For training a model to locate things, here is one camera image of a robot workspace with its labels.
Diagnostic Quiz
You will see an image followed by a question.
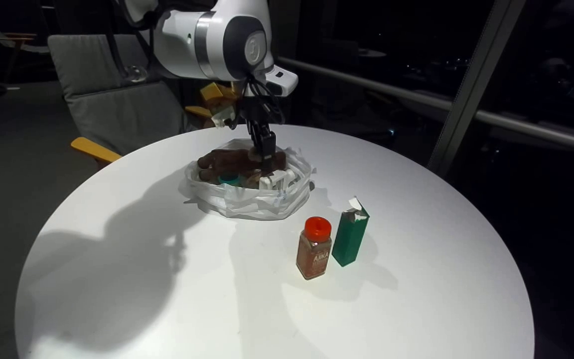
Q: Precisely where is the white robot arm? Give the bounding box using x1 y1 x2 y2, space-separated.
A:
110 0 300 160

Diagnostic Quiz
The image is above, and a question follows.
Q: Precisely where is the brown plush toy dog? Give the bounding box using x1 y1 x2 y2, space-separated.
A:
198 150 288 188

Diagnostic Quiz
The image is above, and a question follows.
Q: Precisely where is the red-lid spice jar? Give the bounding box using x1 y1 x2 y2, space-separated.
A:
298 216 332 280

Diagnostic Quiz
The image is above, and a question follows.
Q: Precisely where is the white toy milk carton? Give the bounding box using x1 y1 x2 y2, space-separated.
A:
260 170 300 192

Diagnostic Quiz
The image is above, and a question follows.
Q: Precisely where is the metal window railing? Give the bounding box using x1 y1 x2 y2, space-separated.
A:
282 0 574 174

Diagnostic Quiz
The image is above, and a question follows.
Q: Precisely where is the green toy carton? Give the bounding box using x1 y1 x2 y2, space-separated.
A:
334 198 372 268

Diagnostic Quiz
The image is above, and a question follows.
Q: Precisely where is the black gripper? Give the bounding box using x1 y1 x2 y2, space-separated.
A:
238 96 286 160

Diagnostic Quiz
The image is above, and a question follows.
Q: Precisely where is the grey chair with wooden arms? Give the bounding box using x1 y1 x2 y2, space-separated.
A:
47 35 236 166

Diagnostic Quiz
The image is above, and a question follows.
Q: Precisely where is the clear plastic bag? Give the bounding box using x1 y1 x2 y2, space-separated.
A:
180 148 316 222

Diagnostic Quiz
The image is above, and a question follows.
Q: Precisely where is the wrist camera with yellow tape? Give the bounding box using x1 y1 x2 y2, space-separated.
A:
200 82 244 126

